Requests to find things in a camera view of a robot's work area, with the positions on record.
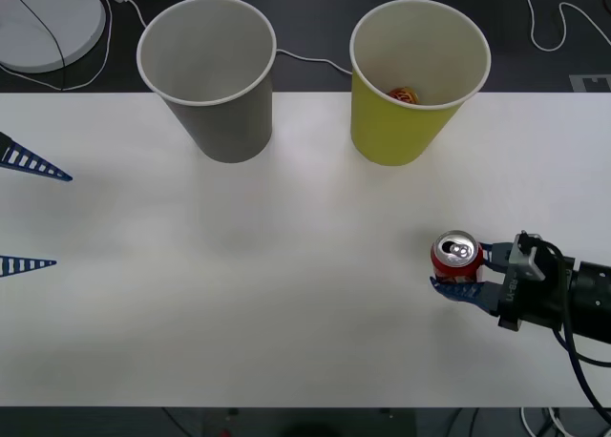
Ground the red and yellow can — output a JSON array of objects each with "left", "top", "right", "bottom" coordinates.
[{"left": 386, "top": 87, "right": 421, "bottom": 106}]

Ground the white power strip cable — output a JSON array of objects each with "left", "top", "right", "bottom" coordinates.
[{"left": 123, "top": 0, "right": 354, "bottom": 77}]

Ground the grey flat plate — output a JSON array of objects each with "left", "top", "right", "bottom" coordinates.
[{"left": 568, "top": 73, "right": 611, "bottom": 94}]

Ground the white round disc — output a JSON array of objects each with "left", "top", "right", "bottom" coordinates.
[{"left": 0, "top": 0, "right": 108, "bottom": 74}]

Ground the red drink can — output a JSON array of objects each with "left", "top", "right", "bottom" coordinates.
[{"left": 430, "top": 229, "right": 486, "bottom": 288}]

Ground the thin black cable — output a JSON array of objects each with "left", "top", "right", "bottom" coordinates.
[{"left": 10, "top": 0, "right": 67, "bottom": 91}]

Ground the yellow-green plastic bin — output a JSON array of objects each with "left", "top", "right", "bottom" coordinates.
[{"left": 348, "top": 0, "right": 493, "bottom": 167}]

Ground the thin white cable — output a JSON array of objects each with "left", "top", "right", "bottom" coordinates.
[{"left": 0, "top": 0, "right": 115, "bottom": 93}]

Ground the white cable bundle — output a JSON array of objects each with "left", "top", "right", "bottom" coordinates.
[{"left": 518, "top": 406, "right": 581, "bottom": 437}]

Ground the grey plastic bin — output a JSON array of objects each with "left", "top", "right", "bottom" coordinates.
[{"left": 136, "top": 0, "right": 278, "bottom": 164}]

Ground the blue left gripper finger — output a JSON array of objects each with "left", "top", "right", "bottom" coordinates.
[
  {"left": 0, "top": 255, "right": 58, "bottom": 280},
  {"left": 0, "top": 131, "right": 74, "bottom": 183}
]

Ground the curly white cable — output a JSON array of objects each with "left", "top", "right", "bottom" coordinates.
[{"left": 519, "top": 0, "right": 611, "bottom": 52}]

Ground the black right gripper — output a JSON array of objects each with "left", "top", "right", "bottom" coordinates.
[{"left": 428, "top": 235, "right": 577, "bottom": 334}]

